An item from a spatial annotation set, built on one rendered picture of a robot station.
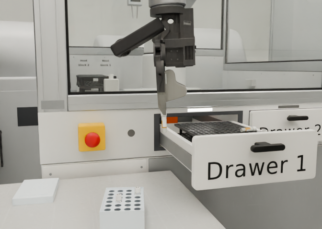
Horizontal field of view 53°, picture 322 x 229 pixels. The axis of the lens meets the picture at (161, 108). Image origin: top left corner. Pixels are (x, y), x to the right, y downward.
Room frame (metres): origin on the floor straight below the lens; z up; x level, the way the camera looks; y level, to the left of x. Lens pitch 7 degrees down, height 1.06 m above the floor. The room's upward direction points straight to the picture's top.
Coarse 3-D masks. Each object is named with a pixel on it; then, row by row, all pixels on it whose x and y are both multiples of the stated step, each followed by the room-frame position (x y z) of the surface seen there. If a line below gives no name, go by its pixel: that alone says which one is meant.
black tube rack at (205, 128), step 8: (184, 128) 0.88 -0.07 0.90; (192, 128) 0.88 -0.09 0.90; (200, 128) 0.88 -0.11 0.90; (208, 128) 0.88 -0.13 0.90; (216, 128) 0.88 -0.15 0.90; (224, 128) 0.87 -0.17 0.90; (232, 128) 0.88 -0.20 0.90; (240, 128) 0.88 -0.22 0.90; (184, 136) 0.91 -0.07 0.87; (192, 136) 0.85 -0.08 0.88
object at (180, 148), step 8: (160, 128) 0.96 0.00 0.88; (168, 128) 0.91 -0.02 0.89; (176, 128) 0.99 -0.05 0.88; (160, 136) 0.95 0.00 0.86; (168, 136) 0.88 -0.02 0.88; (176, 136) 0.81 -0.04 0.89; (160, 144) 0.96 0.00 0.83; (168, 144) 0.87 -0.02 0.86; (176, 144) 0.80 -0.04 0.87; (184, 144) 0.75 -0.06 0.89; (176, 152) 0.80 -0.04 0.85; (184, 152) 0.74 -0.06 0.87; (184, 160) 0.74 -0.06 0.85
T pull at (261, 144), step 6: (258, 144) 0.65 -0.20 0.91; (264, 144) 0.64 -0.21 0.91; (270, 144) 0.64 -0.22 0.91; (276, 144) 0.64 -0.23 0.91; (282, 144) 0.64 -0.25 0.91; (252, 150) 0.63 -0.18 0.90; (258, 150) 0.63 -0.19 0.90; (264, 150) 0.63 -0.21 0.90; (270, 150) 0.63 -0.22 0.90; (276, 150) 0.64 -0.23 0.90
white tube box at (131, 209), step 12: (108, 192) 0.68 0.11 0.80; (120, 192) 0.68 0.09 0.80; (132, 192) 0.68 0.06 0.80; (108, 204) 0.62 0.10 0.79; (120, 204) 0.62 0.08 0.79; (132, 204) 0.62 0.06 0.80; (108, 216) 0.58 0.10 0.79; (120, 216) 0.58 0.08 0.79; (132, 216) 0.58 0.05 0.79; (108, 228) 0.58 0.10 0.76; (120, 228) 0.58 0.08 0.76; (132, 228) 0.58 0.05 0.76; (144, 228) 0.59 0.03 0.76
